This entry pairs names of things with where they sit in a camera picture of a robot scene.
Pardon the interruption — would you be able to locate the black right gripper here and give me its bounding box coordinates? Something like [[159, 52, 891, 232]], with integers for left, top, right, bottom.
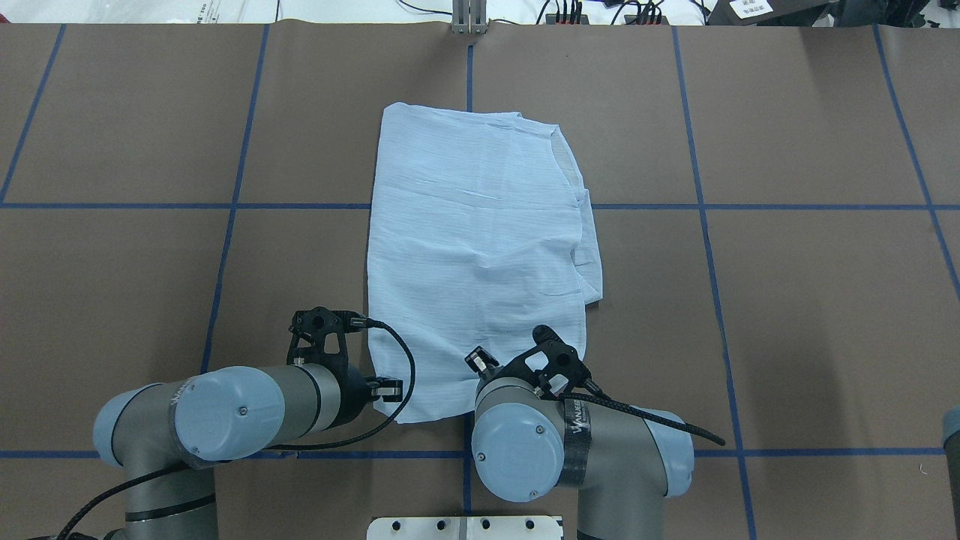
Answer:
[[465, 346, 526, 384]]

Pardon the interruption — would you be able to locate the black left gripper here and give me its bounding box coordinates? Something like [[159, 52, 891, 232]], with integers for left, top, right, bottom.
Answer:
[[334, 364, 404, 428]]

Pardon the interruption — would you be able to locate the light blue button shirt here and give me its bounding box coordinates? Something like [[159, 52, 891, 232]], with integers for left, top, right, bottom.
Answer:
[[366, 102, 604, 424]]

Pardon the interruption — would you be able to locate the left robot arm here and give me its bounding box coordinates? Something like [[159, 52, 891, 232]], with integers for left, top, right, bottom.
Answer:
[[57, 364, 413, 539]]

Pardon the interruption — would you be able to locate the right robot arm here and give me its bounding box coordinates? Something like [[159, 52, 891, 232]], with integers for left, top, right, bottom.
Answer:
[[465, 342, 697, 539]]

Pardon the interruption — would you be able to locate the brown paper table cover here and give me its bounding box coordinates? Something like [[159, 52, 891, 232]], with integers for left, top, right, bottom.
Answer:
[[2, 21, 958, 539]]

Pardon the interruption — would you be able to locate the black box with label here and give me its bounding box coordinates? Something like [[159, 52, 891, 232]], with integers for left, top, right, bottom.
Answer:
[[705, 1, 842, 27]]

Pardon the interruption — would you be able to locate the clear plastic bag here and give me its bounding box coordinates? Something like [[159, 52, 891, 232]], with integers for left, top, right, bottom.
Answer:
[[1, 1, 282, 24]]

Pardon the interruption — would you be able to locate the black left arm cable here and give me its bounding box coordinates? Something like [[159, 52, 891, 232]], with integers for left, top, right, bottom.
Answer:
[[262, 319, 417, 452]]

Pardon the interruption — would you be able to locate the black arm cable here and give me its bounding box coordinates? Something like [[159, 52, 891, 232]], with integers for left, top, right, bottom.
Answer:
[[262, 319, 417, 452], [570, 382, 727, 447]]

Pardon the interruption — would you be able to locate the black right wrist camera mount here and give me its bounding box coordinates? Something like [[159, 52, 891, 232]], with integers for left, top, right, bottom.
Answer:
[[499, 325, 609, 400]]

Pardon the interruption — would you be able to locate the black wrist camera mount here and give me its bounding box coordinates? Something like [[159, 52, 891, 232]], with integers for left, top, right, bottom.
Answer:
[[499, 325, 609, 400], [286, 307, 366, 377]]

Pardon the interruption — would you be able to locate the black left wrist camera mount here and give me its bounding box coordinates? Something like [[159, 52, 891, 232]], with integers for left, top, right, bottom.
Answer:
[[286, 307, 366, 377]]

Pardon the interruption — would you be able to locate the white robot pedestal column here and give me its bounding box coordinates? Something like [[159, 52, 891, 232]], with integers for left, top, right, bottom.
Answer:
[[366, 515, 565, 539]]

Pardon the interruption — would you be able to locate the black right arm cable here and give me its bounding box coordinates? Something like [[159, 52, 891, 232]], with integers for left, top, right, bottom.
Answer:
[[570, 382, 727, 447]]

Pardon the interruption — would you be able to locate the aluminium frame post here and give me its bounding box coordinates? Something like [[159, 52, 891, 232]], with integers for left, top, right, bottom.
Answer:
[[451, 0, 489, 35]]

